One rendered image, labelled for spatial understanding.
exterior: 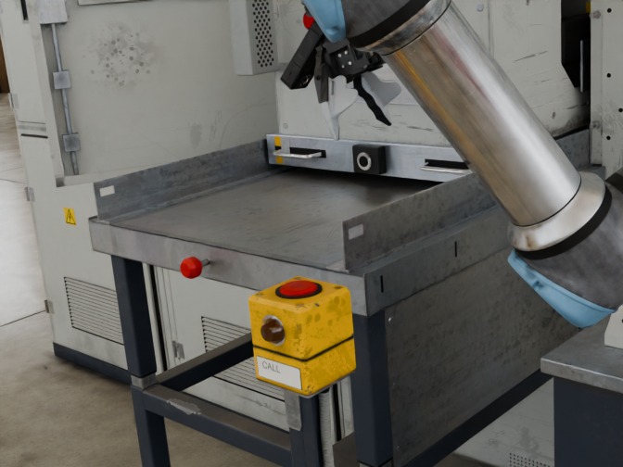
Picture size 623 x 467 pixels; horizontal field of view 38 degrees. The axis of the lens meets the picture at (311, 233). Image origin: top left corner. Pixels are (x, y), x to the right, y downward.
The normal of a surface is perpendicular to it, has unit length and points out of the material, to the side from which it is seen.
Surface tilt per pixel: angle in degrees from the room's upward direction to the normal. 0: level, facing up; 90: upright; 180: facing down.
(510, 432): 90
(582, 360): 0
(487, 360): 90
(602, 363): 0
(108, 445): 0
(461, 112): 108
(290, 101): 90
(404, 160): 90
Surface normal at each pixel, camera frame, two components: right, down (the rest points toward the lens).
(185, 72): 0.30, 0.24
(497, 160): -0.26, 0.61
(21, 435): -0.08, -0.96
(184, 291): -0.68, 0.25
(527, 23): 0.73, 0.13
